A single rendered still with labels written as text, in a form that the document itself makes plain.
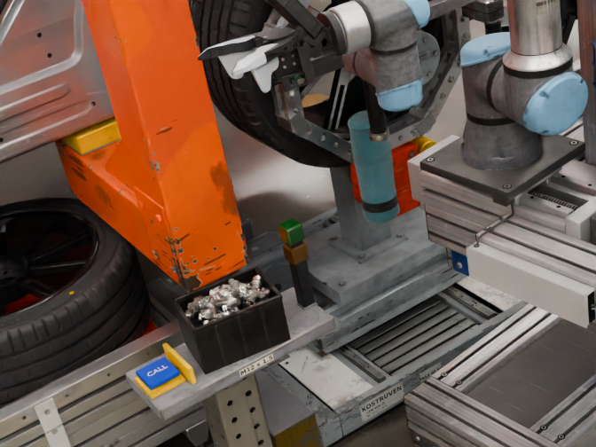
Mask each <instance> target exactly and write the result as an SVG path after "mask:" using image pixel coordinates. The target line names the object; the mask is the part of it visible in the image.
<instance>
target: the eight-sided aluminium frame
mask: <svg viewBox="0 0 596 447"><path fill-rule="evenodd" d="M441 19H442V27H443V41H444V44H443V48H442V50H441V52H440V60H439V64H438V67H437V69H436V71H435V74H434V75H433V77H432V78H431V79H430V80H429V81H428V82H427V83H426V84H424V85H423V86H422V90H423V98H422V100H421V101H420V103H419V104H417V105H416V106H415V107H413V108H411V109H410V111H409V113H408V114H405V115H403V116H401V117H399V118H396V119H394V120H393V121H391V122H388V123H387V128H388V129H389V142H390V146H391V150H392V149H394V148H396V147H398V146H400V145H402V144H404V143H407V142H409V141H411V140H413V139H414V138H416V137H419V136H421V137H422V136H423V135H424V134H426V133H428V132H429V131H430V130H431V129H432V127H433V125H434V124H435V123H436V118H437V117H438V115H439V113H440V112H441V110H442V108H443V105H444V103H445V101H446V100H447V98H448V97H449V95H450V93H451V90H452V88H453V86H454V85H455V83H456V81H457V80H458V78H459V75H460V73H461V67H460V64H461V61H460V51H461V49H462V47H463V46H464V45H465V44H466V43H468V42H469V41H471V40H472V39H471V31H470V22H469V18H467V17H464V16H463V15H462V9H461V7H460V8H458V9H456V10H454V11H452V12H448V13H446V14H444V15H442V16H441ZM287 24H289V22H288V21H287V20H285V19H284V18H283V17H282V16H281V15H280V14H279V13H278V12H277V11H276V10H275V9H274V8H273V10H272V12H271V15H270V17H269V18H268V20H267V22H264V27H263V31H265V30H268V29H272V28H275V27H286V26H287ZM263 31H262V32H263ZM271 93H272V97H273V101H274V106H275V110H276V113H275V115H276V116H277V119H278V125H279V126H281V127H283V128H285V129H286V130H288V131H290V132H292V133H294V134H295V135H296V136H298V137H303V138H305V139H307V140H309V141H310V142H312V143H314V144H316V145H319V146H321V147H322V148H324V149H326V150H327V151H329V152H331V153H334V154H335V155H336V156H338V157H340V158H342V159H344V160H345V161H348V162H350V163H353V164H354V159H353V153H352V147H351V140H350V141H346V140H344V139H342V138H340V137H337V136H335V135H334V134H333V133H331V132H329V131H327V130H325V129H322V128H320V127H319V126H318V125H316V124H314V123H312V122H309V121H307V120H306V119H305V118H304V113H303V109H302V100H301V95H300V91H299V88H296V89H293V90H290V91H287V92H284V89H283V85H282V83H281V84H278V85H276V86H274V87H272V86H271Z"/></svg>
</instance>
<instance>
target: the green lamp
mask: <svg viewBox="0 0 596 447"><path fill-rule="evenodd" d="M278 229H279V233H280V238H281V239H282V240H283V241H285V242H286V243H287V244H288V245H290V246H292V245H293V244H295V243H297V242H299V241H301V240H303V239H304V238H305V236H304V231H303V227H302V224H301V223H300V222H298V221H297V220H295V219H293V218H291V219H289V220H287V221H285V222H283V223H280V224H279V225H278Z"/></svg>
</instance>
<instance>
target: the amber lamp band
mask: <svg viewBox="0 0 596 447"><path fill-rule="evenodd" d="M283 250H284V255H285V258H286V260H288V261H289V262H290V263H291V264H293V265H296V264H298V263H301V262H303V261H305V260H307V259H308V258H309V254H308V249H307V245H306V243H304V242H303V244H301V245H300V246H298V247H295V248H290V247H288V246H287V245H286V244H283Z"/></svg>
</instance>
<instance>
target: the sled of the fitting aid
mask: <svg viewBox="0 0 596 447"><path fill-rule="evenodd" d="M466 277H468V276H466V275H464V274H462V273H460V272H457V271H455V270H454V269H453V268H452V267H449V265H448V260H447V253H446V252H444V253H442V254H440V255H438V256H436V257H435V258H433V259H431V260H429V261H427V262H425V263H423V264H421V265H420V266H418V267H416V268H414V269H412V270H410V271H408V272H406V273H405V274H403V275H401V276H399V277H398V278H395V279H393V280H391V281H389V282H388V283H386V284H385V285H383V286H380V287H378V288H376V289H374V290H373V291H371V292H370V293H368V294H365V295H363V296H361V297H360V298H358V299H356V300H355V301H353V302H350V303H349V304H347V305H345V306H343V307H342V306H340V305H339V304H337V303H336V302H334V301H333V300H331V299H330V298H328V297H327V296H326V295H324V294H322V293H321V292H320V291H318V290H317V289H316V288H315V287H314V286H313V287H312V290H313V294H314V299H315V302H316V303H317V306H319V307H320V308H321V309H323V310H325V311H326V312H327V313H329V314H330V315H331V316H333V317H334V321H335V325H336V327H335V329H333V330H332V331H330V332H328V333H326V334H324V335H322V336H320V337H318V338H317V339H316V340H314V341H311V342H309V343H307V344H306V345H307V346H308V347H310V348H311V349H312V350H314V351H315V352H316V353H317V354H319V355H320V356H321V357H322V356H325V355H326V354H328V353H330V352H332V351H334V350H336V349H338V348H339V347H341V346H343V345H344V344H346V343H348V342H350V341H352V340H354V339H356V338H357V337H359V336H360V335H362V334H364V333H367V332H368V331H370V330H372V329H373V328H375V327H377V326H378V325H381V324H383V323H385V322H386V321H388V320H390V319H391V318H393V317H395V316H397V315H399V314H401V313H402V312H404V311H406V310H408V309H409V308H411V307H413V306H415V305H417V304H419V303H420V302H423V301H425V300H426V299H427V298H429V297H431V296H433V295H435V294H437V293H439V292H441V291H443V290H444V289H445V288H447V287H449V286H452V285H453V284H455V283H457V282H459V281H460V280H461V279H463V278H466Z"/></svg>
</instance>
